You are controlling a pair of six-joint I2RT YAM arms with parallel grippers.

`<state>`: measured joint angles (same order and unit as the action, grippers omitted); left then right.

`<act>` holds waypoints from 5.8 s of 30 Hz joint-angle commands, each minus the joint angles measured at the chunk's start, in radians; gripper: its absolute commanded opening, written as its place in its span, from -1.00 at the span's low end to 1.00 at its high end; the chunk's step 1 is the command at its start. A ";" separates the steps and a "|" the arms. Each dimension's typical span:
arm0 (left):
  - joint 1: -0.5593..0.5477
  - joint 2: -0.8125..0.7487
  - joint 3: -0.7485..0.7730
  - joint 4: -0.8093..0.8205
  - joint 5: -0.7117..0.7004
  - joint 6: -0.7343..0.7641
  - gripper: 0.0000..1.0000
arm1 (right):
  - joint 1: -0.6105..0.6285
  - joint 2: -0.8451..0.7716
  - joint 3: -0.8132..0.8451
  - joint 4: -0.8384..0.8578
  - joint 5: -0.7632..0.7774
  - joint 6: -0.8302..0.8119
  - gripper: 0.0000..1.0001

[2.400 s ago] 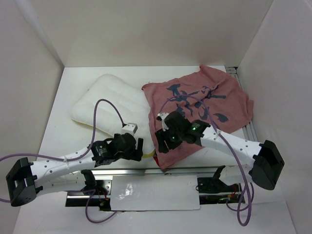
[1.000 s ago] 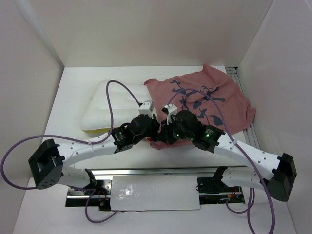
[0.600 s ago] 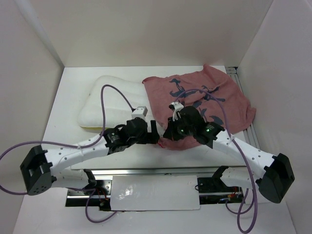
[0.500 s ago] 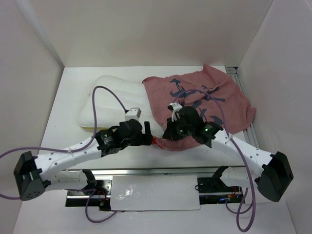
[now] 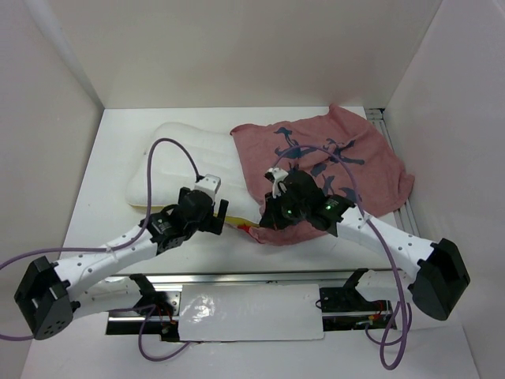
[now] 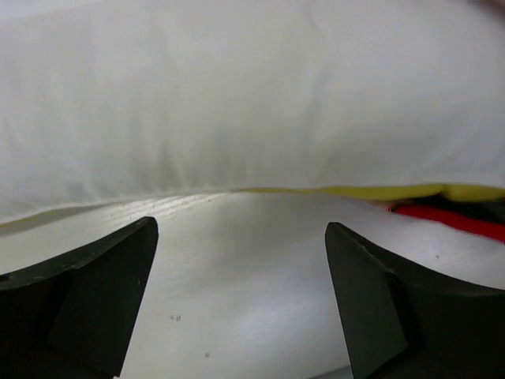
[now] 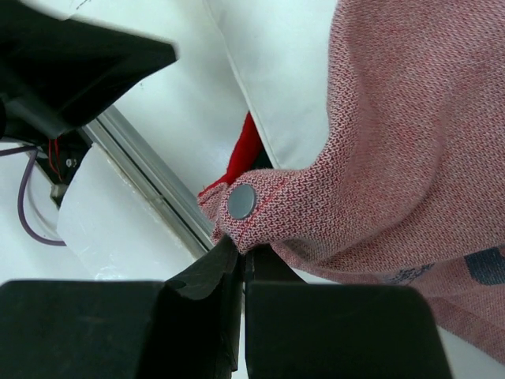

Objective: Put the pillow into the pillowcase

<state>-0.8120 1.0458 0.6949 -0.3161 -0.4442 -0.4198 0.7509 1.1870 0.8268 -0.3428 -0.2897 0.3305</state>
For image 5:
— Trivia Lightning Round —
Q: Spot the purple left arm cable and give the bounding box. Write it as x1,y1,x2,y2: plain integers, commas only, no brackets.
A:
0,137,206,362

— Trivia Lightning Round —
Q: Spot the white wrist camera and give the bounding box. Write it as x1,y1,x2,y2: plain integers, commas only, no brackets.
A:
194,174,221,201
264,167,288,198

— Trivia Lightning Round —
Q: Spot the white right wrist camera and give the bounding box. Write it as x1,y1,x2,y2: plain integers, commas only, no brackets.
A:
264,167,288,198

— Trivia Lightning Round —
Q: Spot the aluminium side rail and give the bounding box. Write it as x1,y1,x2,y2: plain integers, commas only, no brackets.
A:
365,108,419,236

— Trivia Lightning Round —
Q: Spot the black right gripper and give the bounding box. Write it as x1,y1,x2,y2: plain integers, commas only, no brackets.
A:
260,187,309,231

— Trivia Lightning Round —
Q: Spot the red and pink patterned pillowcase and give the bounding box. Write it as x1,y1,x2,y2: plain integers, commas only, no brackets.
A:
229,103,415,246

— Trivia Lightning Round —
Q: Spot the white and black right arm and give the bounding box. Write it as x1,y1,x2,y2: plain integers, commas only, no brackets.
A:
260,167,470,321

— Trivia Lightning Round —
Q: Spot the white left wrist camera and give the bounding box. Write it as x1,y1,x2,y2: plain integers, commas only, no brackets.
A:
194,174,221,201

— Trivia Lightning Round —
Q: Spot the aluminium table edge rail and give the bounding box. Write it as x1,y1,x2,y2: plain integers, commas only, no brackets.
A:
106,269,399,287

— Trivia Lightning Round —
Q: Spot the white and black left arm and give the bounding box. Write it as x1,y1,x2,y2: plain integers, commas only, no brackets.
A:
14,188,229,340

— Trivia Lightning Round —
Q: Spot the white glossy cover plate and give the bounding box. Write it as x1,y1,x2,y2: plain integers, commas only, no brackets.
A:
178,284,324,342

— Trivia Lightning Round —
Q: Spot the white pillow with yellow edge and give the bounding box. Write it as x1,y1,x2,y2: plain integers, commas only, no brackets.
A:
125,122,260,224

